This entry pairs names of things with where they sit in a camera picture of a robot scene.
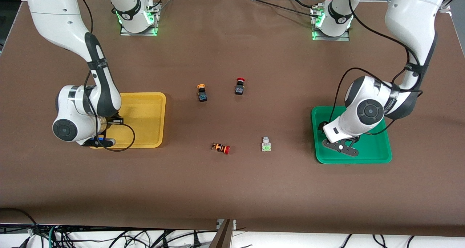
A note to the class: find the yellow plastic tray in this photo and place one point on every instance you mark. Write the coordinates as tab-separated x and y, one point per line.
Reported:
145	110

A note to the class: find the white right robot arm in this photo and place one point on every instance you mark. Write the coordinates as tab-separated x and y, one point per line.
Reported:
54	15

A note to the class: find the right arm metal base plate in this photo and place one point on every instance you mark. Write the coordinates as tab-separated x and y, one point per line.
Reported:
152	20

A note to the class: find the red button with black body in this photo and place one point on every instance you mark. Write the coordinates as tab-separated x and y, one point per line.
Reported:
239	90

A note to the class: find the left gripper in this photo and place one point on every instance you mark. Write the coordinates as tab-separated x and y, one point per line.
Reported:
322	126

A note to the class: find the red button with striped body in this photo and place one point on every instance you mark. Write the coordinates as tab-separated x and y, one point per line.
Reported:
221	148

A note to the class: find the brown table cover sheet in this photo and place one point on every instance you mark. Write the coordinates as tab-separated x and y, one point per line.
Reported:
232	190

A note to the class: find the green square push button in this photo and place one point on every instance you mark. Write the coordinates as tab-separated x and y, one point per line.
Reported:
266	145

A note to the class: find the dark table leg beam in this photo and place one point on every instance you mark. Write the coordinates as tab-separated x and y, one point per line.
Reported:
223	237

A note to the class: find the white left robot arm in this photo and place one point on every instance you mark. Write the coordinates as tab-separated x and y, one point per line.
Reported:
410	22

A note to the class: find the green plastic tray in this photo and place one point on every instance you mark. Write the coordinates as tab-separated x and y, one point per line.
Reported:
374	150

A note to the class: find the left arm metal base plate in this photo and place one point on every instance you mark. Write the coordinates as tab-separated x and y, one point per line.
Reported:
328	38

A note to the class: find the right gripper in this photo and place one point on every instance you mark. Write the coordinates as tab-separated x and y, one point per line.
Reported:
117	121

